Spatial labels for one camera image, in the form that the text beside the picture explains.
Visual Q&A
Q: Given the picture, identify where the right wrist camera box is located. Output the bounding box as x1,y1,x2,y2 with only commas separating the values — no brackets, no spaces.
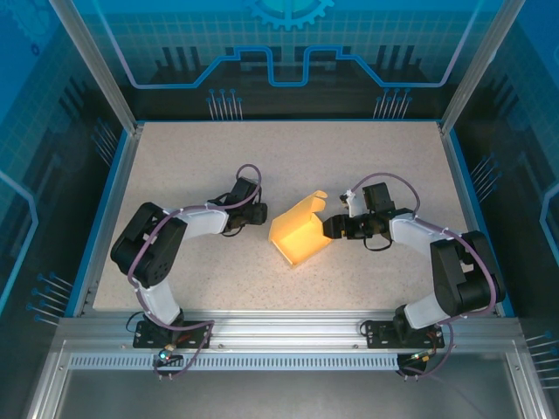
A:
339,188,363,217

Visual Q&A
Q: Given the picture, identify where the slotted grey cable duct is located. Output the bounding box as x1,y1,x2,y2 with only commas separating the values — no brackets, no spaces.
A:
69,354,401,371

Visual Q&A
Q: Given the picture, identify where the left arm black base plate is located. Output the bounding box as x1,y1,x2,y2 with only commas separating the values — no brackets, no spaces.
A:
133,320,214,349

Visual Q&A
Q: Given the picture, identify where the yellow paper box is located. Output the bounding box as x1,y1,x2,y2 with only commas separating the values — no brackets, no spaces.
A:
266,189,332,270

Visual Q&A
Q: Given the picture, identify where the aluminium side rail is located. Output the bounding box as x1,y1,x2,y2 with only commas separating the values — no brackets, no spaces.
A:
438,121,519,318
72,123,146,318

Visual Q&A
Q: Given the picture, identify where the aluminium mounting rail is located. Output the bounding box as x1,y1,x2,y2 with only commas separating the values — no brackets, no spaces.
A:
56,310,523,355

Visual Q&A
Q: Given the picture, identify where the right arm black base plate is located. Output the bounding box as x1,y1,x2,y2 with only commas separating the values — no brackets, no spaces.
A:
362,319,447,349

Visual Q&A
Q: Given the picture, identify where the small connector board with LED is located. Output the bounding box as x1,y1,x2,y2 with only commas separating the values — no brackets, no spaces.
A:
404,348,438,366
152,344,183,366

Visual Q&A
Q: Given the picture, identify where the aluminium frame post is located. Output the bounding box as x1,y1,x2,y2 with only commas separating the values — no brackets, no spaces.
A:
47,0,146,134
438,0,528,135

